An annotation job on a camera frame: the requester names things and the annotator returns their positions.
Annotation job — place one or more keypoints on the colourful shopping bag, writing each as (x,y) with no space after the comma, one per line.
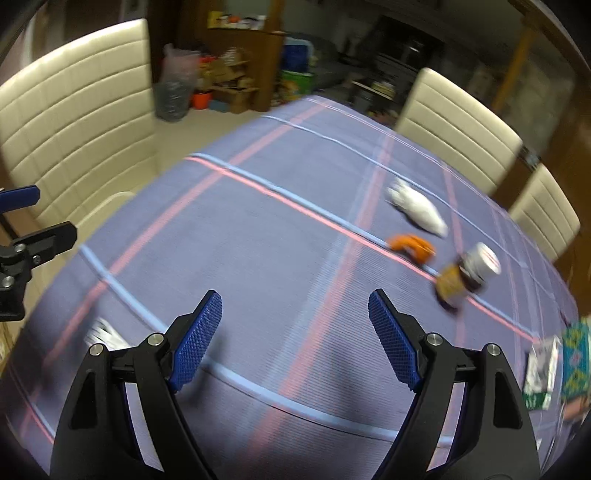
(294,85)

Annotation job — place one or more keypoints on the green white milk carton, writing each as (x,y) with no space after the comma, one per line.
(541,371)

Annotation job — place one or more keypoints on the cream chair far right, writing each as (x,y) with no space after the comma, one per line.
(545,215)

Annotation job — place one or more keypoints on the orange peel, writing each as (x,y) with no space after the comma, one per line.
(419,250)

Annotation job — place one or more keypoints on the white tissue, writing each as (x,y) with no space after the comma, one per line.
(417,207)

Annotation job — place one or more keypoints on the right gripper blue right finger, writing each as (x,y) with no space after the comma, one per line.
(430,366)

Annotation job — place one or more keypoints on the orange bucket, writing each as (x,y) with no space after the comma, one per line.
(200,100)

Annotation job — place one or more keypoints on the brown medicine bottle white cap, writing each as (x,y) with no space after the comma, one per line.
(467,275)

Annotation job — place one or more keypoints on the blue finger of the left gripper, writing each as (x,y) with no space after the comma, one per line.
(44,245)
(18,198)

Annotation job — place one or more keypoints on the beaded tissue box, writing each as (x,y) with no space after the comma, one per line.
(576,361)

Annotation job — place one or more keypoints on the cream chair left side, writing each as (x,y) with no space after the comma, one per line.
(79,123)

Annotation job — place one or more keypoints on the cardboard boxes pile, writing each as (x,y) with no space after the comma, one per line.
(228,78)

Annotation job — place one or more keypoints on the purple plaid tablecloth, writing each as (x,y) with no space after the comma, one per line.
(287,219)

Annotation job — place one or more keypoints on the wooden cabinet divider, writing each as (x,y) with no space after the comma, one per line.
(264,50)

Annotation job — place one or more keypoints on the grey plastic bag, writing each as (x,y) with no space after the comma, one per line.
(177,83)

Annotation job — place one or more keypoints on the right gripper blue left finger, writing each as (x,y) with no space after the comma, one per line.
(159,367)

